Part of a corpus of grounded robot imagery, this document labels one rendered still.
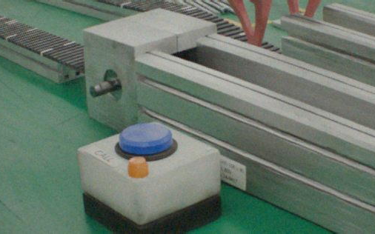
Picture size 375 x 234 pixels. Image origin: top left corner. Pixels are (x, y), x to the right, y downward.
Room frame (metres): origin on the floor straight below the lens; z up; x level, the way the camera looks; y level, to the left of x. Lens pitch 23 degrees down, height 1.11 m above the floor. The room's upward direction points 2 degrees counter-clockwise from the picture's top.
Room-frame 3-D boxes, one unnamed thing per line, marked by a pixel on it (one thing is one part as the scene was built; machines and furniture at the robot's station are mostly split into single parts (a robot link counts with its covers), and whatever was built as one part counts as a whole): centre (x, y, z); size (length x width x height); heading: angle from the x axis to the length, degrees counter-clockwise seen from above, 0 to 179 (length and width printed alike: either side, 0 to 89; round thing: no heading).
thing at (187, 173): (0.58, 0.03, 0.81); 0.10 x 0.08 x 0.06; 129
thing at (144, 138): (0.58, 0.04, 0.84); 0.04 x 0.04 x 0.02
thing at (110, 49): (0.78, 0.05, 0.83); 0.12 x 0.09 x 0.10; 129
